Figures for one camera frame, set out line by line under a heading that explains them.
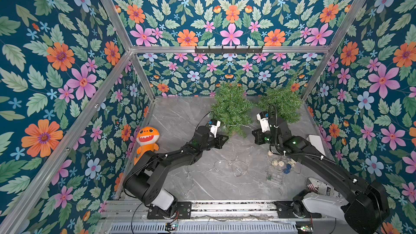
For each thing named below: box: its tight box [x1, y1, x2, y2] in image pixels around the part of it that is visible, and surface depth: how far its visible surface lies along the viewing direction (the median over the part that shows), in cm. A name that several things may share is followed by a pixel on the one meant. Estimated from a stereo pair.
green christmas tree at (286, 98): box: [257, 74, 303, 123], surface depth 83 cm
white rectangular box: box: [306, 134, 326, 156], surface depth 94 cm
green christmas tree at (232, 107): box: [210, 76, 255, 138], surface depth 81 cm
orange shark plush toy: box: [133, 126, 160, 166], surface depth 92 cm
